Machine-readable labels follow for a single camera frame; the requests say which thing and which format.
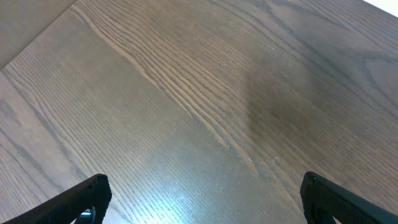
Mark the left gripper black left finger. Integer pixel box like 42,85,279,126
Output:
6,174,112,224

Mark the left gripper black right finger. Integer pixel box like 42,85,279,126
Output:
300,171,397,224

